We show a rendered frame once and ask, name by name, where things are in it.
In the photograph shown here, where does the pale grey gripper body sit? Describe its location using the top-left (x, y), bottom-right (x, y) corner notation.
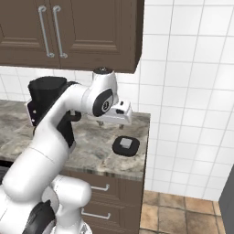
top-left (87, 107), bottom-right (133, 126)

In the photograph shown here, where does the brown drawer front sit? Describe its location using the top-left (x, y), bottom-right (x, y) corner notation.
top-left (60, 170), bottom-right (144, 205)
top-left (80, 197), bottom-right (144, 234)

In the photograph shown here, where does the grey fridge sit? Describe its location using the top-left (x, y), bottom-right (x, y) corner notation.
top-left (218, 173), bottom-right (234, 234)

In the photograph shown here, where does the silver drawer handle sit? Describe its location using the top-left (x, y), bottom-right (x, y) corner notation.
top-left (80, 207), bottom-right (112, 220)
top-left (90, 183), bottom-right (111, 192)

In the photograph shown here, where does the brown wall cupboard door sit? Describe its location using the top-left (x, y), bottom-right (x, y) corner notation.
top-left (0, 0), bottom-right (61, 69)
top-left (49, 0), bottom-right (145, 74)

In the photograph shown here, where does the silver cupboard door handle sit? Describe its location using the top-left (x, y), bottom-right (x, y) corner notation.
top-left (37, 5), bottom-right (56, 59)
top-left (52, 5), bottom-right (69, 59)

